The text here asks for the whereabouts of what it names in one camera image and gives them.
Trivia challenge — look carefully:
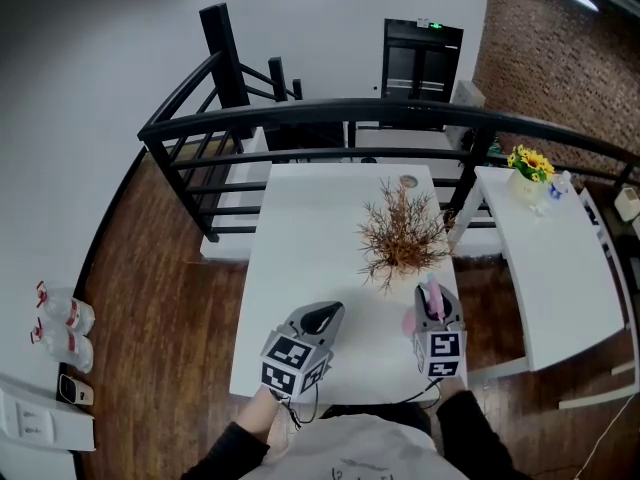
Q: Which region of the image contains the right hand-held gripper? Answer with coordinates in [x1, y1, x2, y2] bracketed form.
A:
[412, 283, 468, 380]

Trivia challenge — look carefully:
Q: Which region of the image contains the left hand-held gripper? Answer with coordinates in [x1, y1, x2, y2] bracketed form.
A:
[259, 300, 346, 402]

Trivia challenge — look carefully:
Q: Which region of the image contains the pink spray bottle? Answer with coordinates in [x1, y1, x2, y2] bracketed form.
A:
[402, 273, 447, 335]

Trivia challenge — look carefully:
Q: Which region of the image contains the person's right forearm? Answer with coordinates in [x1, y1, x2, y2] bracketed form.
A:
[435, 377, 532, 480]

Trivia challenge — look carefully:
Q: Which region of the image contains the person's left forearm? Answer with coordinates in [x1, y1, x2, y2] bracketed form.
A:
[180, 384, 302, 480]

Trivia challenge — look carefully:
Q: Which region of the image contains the small clear water bottle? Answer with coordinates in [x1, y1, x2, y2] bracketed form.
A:
[546, 169, 573, 202]

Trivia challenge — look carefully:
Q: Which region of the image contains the clear bottle red label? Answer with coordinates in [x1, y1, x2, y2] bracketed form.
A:
[29, 316, 95, 375]
[35, 279, 97, 333]

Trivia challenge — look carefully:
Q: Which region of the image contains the person's white shirt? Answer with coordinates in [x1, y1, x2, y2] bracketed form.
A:
[238, 412, 472, 480]

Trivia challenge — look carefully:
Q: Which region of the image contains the dried brown plant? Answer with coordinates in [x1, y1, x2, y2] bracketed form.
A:
[356, 177, 457, 295]

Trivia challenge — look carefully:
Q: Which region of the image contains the white curved side table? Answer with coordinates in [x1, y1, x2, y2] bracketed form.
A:
[446, 165, 627, 384]

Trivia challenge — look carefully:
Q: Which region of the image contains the white flower pot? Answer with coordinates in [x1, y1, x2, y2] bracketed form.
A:
[505, 167, 545, 205]

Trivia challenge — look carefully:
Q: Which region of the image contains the yellow sunflower bouquet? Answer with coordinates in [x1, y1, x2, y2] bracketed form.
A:
[506, 143, 556, 184]

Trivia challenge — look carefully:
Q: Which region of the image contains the small beige handset device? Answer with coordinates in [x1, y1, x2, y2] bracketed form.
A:
[58, 373, 95, 407]

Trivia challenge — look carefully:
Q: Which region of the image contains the white square box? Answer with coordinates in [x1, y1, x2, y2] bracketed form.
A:
[613, 186, 640, 223]

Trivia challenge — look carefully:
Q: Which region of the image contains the black metal railing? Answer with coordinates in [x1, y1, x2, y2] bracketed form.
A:
[136, 2, 640, 244]

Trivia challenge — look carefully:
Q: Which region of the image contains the white socket panel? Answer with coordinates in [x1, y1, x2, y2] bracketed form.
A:
[0, 371, 97, 453]

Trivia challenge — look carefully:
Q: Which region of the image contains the black double door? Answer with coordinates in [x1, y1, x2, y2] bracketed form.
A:
[381, 17, 465, 104]

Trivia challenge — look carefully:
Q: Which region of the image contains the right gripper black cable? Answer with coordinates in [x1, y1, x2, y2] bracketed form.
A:
[398, 376, 444, 413]

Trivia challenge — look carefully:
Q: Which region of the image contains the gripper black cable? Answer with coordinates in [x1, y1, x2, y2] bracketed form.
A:
[278, 381, 322, 430]
[398, 376, 444, 413]

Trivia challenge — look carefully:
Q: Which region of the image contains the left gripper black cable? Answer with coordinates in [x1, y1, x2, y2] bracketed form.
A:
[278, 381, 322, 430]

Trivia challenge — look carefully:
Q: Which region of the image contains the thin white cable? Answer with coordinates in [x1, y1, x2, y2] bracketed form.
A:
[573, 391, 640, 480]

